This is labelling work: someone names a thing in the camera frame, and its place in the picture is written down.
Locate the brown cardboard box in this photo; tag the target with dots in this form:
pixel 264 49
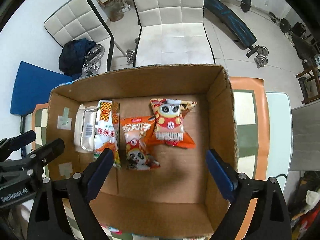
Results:
pixel 159 122

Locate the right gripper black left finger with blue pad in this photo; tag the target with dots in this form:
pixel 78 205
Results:
pixel 48 219

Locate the black blue workout bench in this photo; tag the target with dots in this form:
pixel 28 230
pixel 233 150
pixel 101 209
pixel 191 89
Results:
pixel 233 22

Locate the white wrapped snack pack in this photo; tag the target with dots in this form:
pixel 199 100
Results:
pixel 84 130

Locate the checkered orange-edged table mat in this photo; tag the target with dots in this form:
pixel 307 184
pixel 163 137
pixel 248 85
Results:
pixel 250 129

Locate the blue floor mat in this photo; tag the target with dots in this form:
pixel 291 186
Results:
pixel 33 86

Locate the orange owl-face snack bag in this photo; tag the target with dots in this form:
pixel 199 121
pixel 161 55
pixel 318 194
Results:
pixel 169 126

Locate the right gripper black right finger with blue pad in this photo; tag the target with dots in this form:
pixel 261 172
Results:
pixel 270 218

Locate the chrome weight plates on chair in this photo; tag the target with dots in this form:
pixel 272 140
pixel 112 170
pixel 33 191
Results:
pixel 92 61

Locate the grey cushion right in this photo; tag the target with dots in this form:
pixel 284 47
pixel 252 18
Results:
pixel 306 138

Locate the white quilted chair left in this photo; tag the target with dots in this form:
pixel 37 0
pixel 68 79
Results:
pixel 78 19

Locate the dark blue cloth bundle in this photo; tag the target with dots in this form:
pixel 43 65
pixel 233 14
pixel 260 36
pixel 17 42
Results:
pixel 73 55

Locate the white quilted chair centre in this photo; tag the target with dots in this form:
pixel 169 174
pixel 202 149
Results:
pixel 171 32

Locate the orange panda snack bag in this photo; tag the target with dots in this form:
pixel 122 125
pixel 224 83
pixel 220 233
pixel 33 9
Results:
pixel 137 133

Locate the chrome dumbbell pair right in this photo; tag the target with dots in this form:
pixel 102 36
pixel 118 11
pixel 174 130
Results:
pixel 261 59

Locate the black barbell plate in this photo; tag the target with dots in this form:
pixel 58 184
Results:
pixel 245 5

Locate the white quilted chair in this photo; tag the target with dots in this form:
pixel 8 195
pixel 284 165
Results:
pixel 171 32
pixel 78 19

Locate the white orange spicy snack bag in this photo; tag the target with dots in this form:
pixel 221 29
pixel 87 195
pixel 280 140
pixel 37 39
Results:
pixel 107 132

